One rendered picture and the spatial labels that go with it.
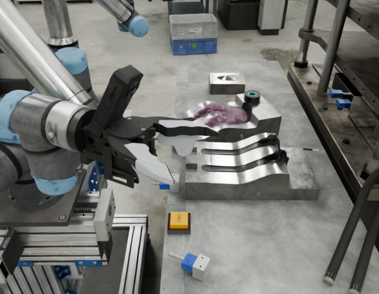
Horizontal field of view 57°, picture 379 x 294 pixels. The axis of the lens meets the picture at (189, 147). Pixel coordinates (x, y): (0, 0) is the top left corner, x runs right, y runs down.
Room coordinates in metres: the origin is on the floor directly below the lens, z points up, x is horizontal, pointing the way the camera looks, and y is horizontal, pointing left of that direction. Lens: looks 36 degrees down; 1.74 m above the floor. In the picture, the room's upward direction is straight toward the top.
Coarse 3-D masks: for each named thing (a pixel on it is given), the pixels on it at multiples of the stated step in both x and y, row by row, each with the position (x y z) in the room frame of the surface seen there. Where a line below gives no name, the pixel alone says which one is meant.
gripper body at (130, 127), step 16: (80, 112) 0.45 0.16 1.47; (80, 128) 0.44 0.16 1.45; (112, 128) 0.41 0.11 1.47; (128, 128) 0.41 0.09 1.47; (144, 128) 0.42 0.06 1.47; (80, 144) 0.43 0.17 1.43; (96, 144) 0.43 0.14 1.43; (80, 160) 0.43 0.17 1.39; (96, 160) 0.44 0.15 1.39; (112, 160) 0.39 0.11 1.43; (112, 176) 0.39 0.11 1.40; (128, 176) 0.38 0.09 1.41
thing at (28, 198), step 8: (16, 184) 0.68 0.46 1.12; (24, 184) 0.68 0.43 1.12; (32, 184) 0.68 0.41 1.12; (16, 192) 0.67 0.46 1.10; (24, 192) 0.67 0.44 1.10; (32, 192) 0.67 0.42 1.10; (40, 192) 0.68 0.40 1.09; (16, 200) 0.67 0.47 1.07; (24, 200) 0.66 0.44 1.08; (32, 200) 0.67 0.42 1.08; (40, 200) 0.67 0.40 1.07; (48, 200) 0.68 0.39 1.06; (56, 200) 0.69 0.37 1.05; (16, 208) 0.67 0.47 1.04; (24, 208) 0.66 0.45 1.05; (32, 208) 0.66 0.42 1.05; (40, 208) 0.66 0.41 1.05
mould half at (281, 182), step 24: (216, 144) 1.19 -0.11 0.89; (240, 144) 1.18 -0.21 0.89; (264, 168) 0.98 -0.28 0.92; (288, 168) 1.06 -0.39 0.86; (192, 192) 0.95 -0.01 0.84; (216, 192) 0.94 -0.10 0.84; (240, 192) 0.94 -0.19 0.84; (264, 192) 0.94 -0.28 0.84; (288, 192) 0.94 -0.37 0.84; (312, 192) 0.94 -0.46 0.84
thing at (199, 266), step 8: (176, 256) 0.67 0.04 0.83; (192, 256) 0.66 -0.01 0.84; (200, 256) 0.65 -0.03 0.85; (184, 264) 0.63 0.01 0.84; (192, 264) 0.63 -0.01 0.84; (200, 264) 0.62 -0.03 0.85; (208, 264) 0.63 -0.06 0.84; (192, 272) 0.62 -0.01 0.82; (200, 272) 0.61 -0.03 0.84; (200, 280) 0.60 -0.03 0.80
